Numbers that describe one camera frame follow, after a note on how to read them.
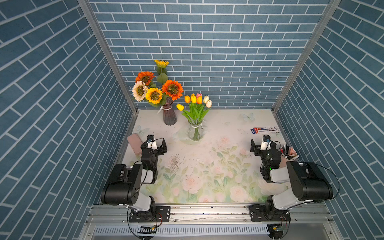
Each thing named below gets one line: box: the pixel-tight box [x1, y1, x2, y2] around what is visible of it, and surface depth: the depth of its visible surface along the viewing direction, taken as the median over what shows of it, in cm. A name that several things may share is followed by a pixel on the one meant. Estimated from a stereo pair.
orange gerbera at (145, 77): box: [135, 71, 156, 86], surface depth 79 cm
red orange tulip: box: [196, 93, 205, 124], surface depth 89 cm
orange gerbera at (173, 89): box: [161, 79, 184, 101], surface depth 77 cm
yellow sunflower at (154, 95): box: [145, 87, 163, 105], surface depth 74 cm
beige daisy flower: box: [132, 80, 148, 102], surface depth 76 cm
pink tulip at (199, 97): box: [196, 93, 203, 102], surface depth 87 cm
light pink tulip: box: [205, 100, 213, 108], surface depth 86 cm
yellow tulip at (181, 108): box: [176, 103, 194, 124], surface depth 86 cm
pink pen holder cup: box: [279, 144, 300, 169], surface depth 87 cm
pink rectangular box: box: [127, 133, 142, 155], surface depth 103 cm
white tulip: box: [203, 95, 210, 109], surface depth 88 cm
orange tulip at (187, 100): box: [184, 95, 191, 124], surface depth 87 cm
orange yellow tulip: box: [190, 93, 197, 124], surface depth 87 cm
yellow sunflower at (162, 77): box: [154, 59, 170, 85], surface depth 91 cm
